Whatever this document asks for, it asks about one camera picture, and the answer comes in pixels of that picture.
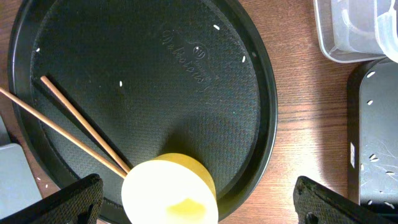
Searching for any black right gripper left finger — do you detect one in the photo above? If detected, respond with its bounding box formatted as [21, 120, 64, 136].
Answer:
[1, 174, 103, 224]

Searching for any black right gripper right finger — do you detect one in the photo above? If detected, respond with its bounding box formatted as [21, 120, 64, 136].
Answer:
[293, 176, 397, 224]

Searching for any yellow bowl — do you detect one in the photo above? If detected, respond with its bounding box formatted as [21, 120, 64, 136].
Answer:
[121, 153, 219, 224]

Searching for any grey dishwasher rack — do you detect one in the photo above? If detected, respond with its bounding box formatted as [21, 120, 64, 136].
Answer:
[0, 122, 42, 218]

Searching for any wooden chopstick left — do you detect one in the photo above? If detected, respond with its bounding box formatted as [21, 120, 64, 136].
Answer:
[1, 88, 127, 179]

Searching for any wooden chopstick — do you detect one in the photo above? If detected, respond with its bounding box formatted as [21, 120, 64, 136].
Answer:
[1, 88, 127, 179]
[40, 76, 131, 173]

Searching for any wooden chopstick right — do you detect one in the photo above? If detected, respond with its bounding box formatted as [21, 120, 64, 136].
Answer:
[40, 76, 131, 173]

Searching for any black rectangular tray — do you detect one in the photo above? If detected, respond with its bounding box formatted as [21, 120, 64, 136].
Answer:
[346, 58, 397, 221]

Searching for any round black tray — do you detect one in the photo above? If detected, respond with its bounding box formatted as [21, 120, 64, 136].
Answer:
[8, 0, 277, 219]

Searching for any clear plastic bin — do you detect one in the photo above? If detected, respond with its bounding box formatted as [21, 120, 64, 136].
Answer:
[313, 0, 397, 63]

